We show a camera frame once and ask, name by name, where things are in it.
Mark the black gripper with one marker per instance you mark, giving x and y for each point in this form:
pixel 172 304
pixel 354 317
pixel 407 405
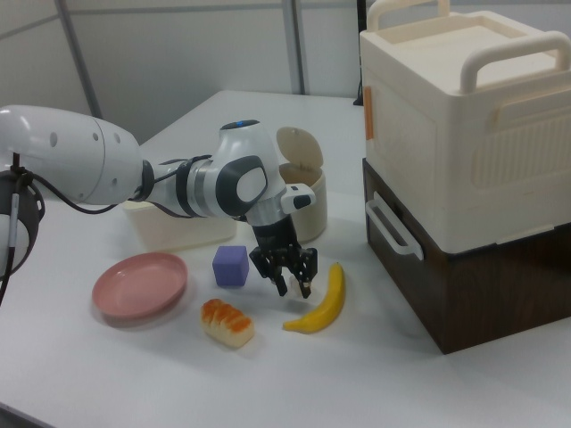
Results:
pixel 277 243

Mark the white paper ball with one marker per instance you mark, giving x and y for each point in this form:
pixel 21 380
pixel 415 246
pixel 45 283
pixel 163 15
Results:
pixel 294 287

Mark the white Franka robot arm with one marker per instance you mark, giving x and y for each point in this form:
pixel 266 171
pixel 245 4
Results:
pixel 134 174

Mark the cream trash can with lid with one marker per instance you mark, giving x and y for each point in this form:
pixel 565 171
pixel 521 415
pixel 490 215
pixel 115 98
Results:
pixel 308 191

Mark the yellow toy banana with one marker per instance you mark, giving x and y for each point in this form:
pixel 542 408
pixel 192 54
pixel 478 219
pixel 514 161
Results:
pixel 323 303

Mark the purple cube block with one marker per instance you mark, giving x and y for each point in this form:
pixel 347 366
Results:
pixel 230 266

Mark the toy bread loaf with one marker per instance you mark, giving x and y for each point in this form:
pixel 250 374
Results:
pixel 226 322

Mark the cream rectangular plastic tub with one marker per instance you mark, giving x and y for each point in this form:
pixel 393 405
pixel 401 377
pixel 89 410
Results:
pixel 178 227

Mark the pink plastic plate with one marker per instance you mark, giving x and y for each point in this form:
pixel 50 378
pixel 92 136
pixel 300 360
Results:
pixel 140 283

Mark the dark wooden drawer cabinet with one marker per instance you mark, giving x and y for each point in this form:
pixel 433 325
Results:
pixel 459 285

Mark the cream plastic microwave box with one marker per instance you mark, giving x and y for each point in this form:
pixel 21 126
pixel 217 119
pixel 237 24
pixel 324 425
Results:
pixel 464 116

